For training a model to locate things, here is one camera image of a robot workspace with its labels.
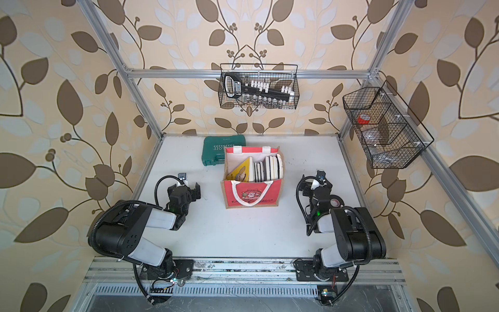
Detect black wolf cover book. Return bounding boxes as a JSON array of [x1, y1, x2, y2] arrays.
[[272, 155, 279, 180]]

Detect burlap canvas bag red front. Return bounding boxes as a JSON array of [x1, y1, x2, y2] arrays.
[[221, 146, 285, 209]]

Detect worn purple barcode book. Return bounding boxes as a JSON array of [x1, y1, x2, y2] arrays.
[[253, 163, 260, 182]]

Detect purple navy barcode book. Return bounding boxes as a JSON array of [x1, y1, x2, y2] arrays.
[[262, 159, 267, 181]]

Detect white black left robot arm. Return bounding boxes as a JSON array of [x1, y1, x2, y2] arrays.
[[88, 175, 201, 280]]

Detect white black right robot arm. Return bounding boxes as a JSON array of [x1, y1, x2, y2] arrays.
[[293, 171, 387, 282]]

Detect black tape roll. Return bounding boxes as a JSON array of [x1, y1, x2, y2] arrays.
[[330, 195, 344, 208]]

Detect green plastic tool case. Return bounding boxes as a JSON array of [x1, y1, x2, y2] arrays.
[[201, 135, 246, 166]]

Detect red tape roll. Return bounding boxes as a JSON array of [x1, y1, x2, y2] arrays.
[[357, 113, 371, 126]]

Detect small circuit board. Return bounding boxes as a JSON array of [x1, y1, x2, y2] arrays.
[[317, 285, 338, 306]]

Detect black socket wrench set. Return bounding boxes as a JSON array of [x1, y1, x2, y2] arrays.
[[221, 73, 296, 101]]

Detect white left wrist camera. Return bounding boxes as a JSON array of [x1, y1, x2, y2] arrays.
[[178, 173, 188, 186]]

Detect black wire basket right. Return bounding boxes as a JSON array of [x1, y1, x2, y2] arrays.
[[343, 81, 434, 169]]

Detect black wire basket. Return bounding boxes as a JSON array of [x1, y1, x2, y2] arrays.
[[218, 62, 300, 111], [343, 81, 434, 169]]

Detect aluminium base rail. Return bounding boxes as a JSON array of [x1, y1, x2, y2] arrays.
[[78, 257, 407, 300]]

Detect black wire basket back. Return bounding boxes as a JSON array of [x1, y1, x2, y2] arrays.
[[218, 62, 300, 111]]

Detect aluminium frame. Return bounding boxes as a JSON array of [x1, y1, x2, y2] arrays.
[[78, 1, 498, 264]]

